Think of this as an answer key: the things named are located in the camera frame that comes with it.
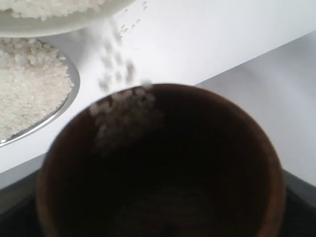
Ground brown wooden cup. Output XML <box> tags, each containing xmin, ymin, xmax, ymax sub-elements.
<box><xmin>36</xmin><ymin>84</ymin><xmax>285</xmax><ymax>237</ymax></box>

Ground rice in white bowl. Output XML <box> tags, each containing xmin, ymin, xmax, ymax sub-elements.
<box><xmin>0</xmin><ymin>0</ymin><xmax>105</xmax><ymax>21</ymax></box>

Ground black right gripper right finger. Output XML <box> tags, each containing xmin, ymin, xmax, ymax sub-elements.
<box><xmin>281</xmin><ymin>170</ymin><xmax>316</xmax><ymax>237</ymax></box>

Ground round steel plate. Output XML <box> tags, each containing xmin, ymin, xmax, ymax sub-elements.
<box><xmin>0</xmin><ymin>38</ymin><xmax>80</xmax><ymax>147</ymax></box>

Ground spilled rice grains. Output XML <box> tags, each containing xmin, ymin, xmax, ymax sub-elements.
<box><xmin>118</xmin><ymin>0</ymin><xmax>149</xmax><ymax>38</ymax></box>

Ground white ceramic bowl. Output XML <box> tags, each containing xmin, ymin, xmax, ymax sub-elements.
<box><xmin>0</xmin><ymin>0</ymin><xmax>134</xmax><ymax>38</ymax></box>

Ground falling rice grains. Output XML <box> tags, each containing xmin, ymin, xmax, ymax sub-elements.
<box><xmin>89</xmin><ymin>20</ymin><xmax>155</xmax><ymax>156</ymax></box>

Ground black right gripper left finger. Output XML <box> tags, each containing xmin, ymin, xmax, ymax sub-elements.
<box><xmin>0</xmin><ymin>170</ymin><xmax>47</xmax><ymax>237</ymax></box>

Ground rice on steel plate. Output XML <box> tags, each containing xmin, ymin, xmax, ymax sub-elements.
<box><xmin>0</xmin><ymin>38</ymin><xmax>74</xmax><ymax>140</ymax></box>

